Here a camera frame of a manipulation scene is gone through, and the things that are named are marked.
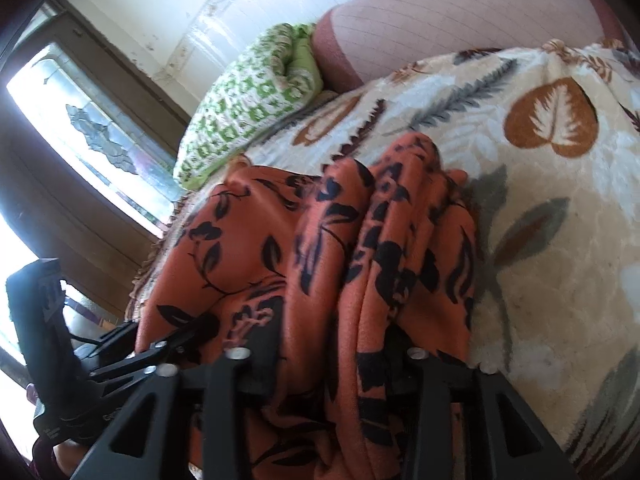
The leaf print blanket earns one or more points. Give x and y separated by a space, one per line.
550 260

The orange floral garment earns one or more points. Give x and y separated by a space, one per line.
310 260

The green checked pillow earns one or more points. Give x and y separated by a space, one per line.
240 110

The stained glass window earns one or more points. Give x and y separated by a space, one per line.
85 125

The person's left hand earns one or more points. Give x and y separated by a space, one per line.
69 456

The purple clothing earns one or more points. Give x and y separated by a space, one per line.
35 462

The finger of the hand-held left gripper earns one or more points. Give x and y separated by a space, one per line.
185 332
120 334

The pink bolster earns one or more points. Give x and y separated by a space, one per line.
425 25

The stained glass door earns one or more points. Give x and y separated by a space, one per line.
65 240

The plain glass side window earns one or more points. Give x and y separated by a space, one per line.
10 285

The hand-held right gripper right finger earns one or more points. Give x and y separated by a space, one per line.
430 410

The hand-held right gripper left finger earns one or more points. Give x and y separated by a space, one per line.
260 365

